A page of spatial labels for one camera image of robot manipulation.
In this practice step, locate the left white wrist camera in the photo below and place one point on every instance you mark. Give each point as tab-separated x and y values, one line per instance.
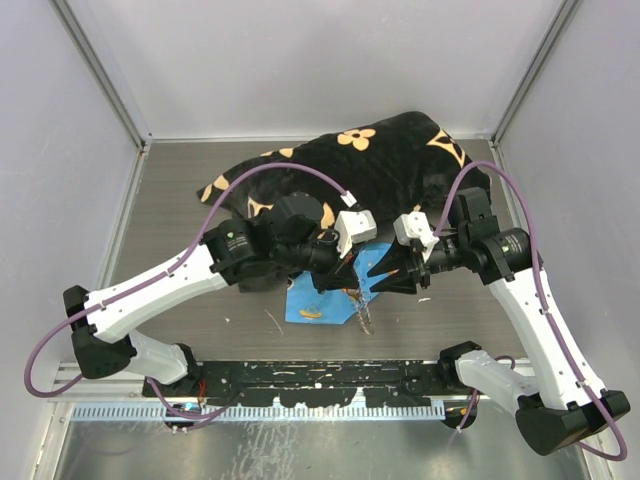
354	227

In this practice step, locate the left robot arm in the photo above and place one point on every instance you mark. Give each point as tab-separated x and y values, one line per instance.
287	237

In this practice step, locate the large metal keyring with rings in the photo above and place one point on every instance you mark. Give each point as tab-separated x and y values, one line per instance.
362	311

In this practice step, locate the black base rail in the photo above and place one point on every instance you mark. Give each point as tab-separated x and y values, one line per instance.
384	383

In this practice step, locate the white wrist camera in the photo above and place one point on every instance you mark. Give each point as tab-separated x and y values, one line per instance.
413	231
354	227

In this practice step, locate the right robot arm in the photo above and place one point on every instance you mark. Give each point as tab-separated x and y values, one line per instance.
564	401

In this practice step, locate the blue cartoon print cloth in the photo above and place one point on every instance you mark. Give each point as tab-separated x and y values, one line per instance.
304	305

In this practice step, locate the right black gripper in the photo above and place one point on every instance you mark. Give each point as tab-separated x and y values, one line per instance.
399	257

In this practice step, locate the white slotted cable duct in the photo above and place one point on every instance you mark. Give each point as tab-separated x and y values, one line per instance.
356	411

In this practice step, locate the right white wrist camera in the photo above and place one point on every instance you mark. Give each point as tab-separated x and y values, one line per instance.
413	231

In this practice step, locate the black floral plush pillow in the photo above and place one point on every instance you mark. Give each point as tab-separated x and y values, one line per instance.
401	164

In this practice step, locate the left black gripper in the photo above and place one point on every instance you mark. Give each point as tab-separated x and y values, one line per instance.
341	275

